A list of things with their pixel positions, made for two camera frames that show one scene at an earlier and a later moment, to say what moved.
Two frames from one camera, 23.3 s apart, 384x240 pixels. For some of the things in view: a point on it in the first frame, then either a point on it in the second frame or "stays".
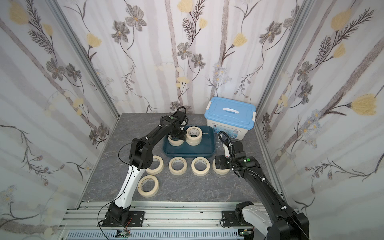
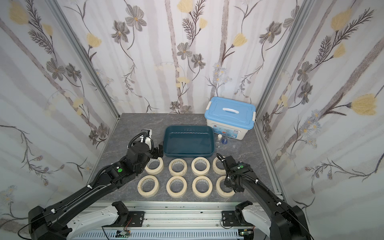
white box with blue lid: x=233 y=117 stays
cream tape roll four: x=200 y=166 stays
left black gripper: x=181 y=137 → x=154 y=151
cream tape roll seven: x=175 y=143 → x=176 y=186
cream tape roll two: x=193 y=136 → x=202 y=186
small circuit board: x=121 y=233 stays
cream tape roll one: x=157 y=170 stays
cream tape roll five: x=218 y=171 stays
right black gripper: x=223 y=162 → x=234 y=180
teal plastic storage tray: x=206 y=149 stays
